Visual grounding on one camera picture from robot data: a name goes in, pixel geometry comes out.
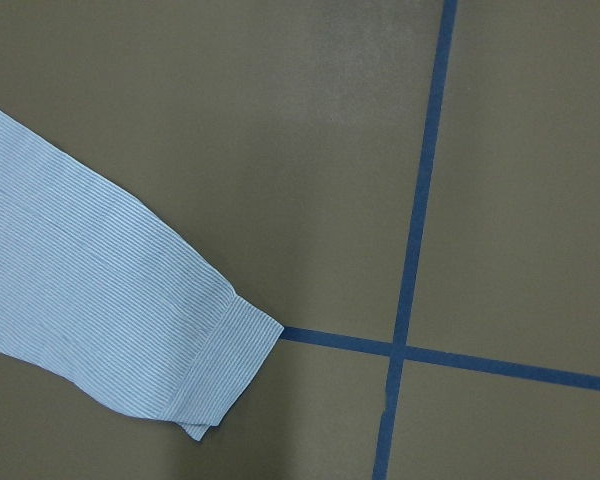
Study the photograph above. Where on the blue striped button shirt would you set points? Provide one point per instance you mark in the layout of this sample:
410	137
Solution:
95	288

